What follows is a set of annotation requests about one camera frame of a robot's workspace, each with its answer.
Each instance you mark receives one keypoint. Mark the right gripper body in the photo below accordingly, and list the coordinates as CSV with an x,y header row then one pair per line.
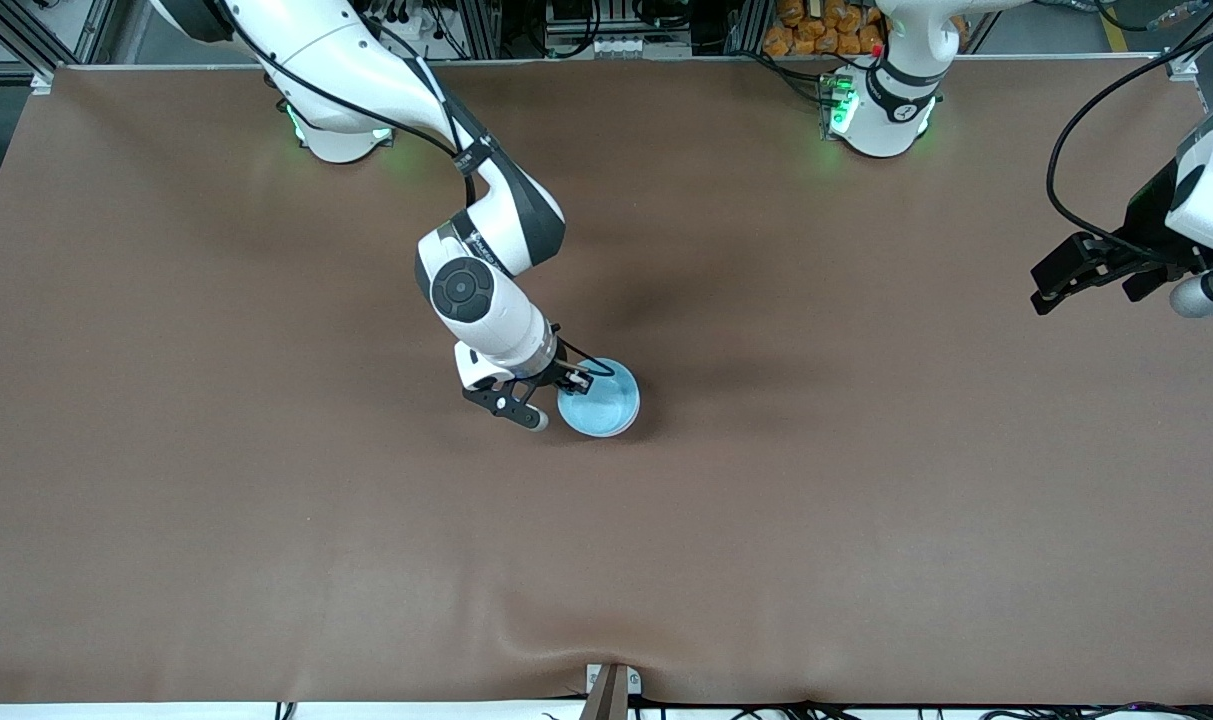
x,y
555,368

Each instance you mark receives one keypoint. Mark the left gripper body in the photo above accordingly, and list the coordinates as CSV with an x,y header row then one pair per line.
x,y
1152,224

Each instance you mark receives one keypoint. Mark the blue bowl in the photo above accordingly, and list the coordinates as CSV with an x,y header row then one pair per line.
x,y
606,405

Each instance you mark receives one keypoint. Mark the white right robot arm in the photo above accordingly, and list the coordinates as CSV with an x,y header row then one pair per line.
x,y
326,60

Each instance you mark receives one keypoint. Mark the brown table cover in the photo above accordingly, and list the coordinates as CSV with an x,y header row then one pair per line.
x,y
606,560

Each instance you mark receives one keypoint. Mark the white power strip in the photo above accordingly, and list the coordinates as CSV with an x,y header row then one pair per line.
x,y
411,25

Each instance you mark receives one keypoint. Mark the bag of orange items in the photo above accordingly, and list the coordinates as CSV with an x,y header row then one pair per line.
x,y
816,30

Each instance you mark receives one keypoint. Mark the grey control box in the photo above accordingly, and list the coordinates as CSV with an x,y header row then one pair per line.
x,y
616,30

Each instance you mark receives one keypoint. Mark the aluminium frame rail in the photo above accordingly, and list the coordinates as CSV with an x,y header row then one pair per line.
x,y
26,40
1191,60

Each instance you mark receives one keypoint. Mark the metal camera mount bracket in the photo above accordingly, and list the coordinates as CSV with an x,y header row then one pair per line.
x,y
611,690

